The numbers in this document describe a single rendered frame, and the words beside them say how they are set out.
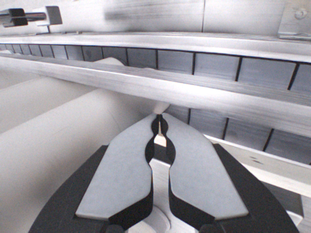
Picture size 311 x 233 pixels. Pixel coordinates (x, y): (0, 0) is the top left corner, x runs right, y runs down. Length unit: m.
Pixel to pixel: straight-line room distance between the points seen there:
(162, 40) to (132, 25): 0.09
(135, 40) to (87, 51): 0.08
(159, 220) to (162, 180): 0.10
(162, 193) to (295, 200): 0.18
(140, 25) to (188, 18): 0.07
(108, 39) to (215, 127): 0.15
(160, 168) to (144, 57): 0.16
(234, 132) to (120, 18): 0.20
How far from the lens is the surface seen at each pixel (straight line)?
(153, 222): 0.35
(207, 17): 0.20
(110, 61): 0.19
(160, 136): 0.16
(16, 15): 0.25
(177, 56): 0.16
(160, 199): 0.32
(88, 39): 0.24
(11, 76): 0.29
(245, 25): 0.20
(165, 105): 0.16
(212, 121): 0.17
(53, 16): 0.26
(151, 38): 0.18
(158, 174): 0.27
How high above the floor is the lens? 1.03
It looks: 47 degrees down
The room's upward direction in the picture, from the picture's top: 132 degrees counter-clockwise
